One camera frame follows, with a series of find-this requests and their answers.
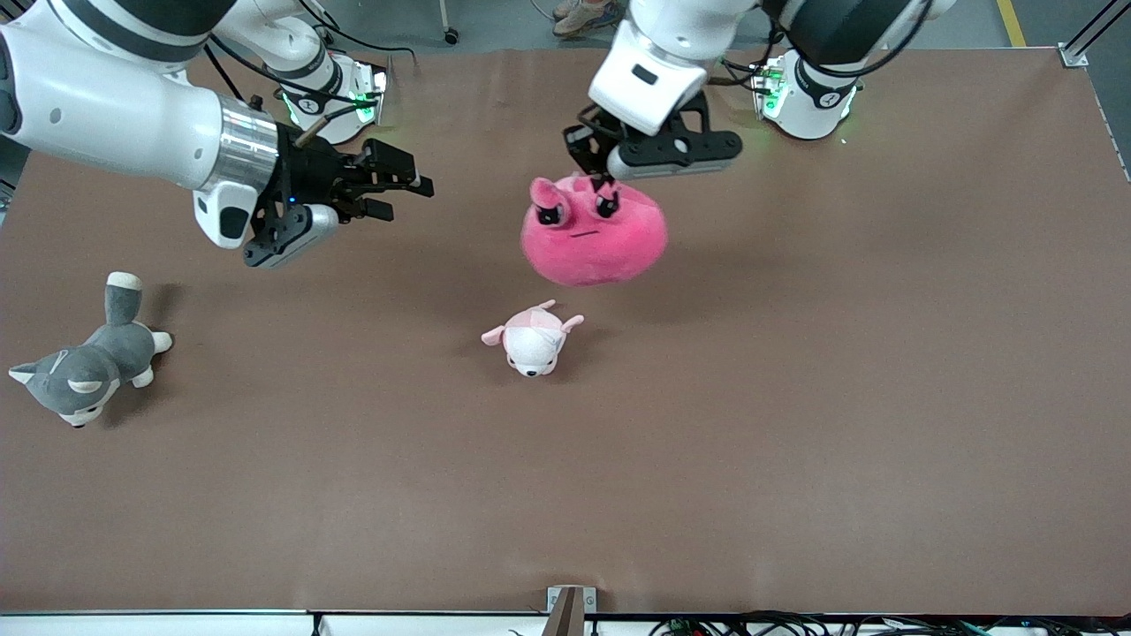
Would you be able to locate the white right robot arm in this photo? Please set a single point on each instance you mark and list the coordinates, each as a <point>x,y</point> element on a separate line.
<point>115,115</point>

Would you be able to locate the black caster wheel leg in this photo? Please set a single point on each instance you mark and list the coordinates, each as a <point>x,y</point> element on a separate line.
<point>451,35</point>

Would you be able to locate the round hot pink plush toy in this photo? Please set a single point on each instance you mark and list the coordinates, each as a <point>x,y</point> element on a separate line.
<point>601,252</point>

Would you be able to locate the aluminium frame post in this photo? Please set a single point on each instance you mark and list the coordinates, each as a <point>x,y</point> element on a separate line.
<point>1082,44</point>

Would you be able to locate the grey and white husky plush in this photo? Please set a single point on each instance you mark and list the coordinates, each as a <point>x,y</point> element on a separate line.
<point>106,349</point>

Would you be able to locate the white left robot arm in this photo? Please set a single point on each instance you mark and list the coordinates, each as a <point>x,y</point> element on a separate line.
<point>649,88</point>

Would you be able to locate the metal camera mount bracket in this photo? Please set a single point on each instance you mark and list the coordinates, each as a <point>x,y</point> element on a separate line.
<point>570,605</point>

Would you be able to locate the brown table cover sheet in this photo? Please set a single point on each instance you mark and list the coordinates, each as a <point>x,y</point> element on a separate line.
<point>618,486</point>

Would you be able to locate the beige sneaker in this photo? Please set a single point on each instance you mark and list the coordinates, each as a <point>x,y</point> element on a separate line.
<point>588,19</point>
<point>565,7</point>

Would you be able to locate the white and pink plush dog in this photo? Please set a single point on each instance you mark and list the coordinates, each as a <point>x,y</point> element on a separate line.
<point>535,344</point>

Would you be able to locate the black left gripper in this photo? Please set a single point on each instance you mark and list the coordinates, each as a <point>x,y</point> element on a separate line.
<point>586,147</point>

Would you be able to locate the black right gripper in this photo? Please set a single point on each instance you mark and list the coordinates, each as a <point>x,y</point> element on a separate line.
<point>311,173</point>

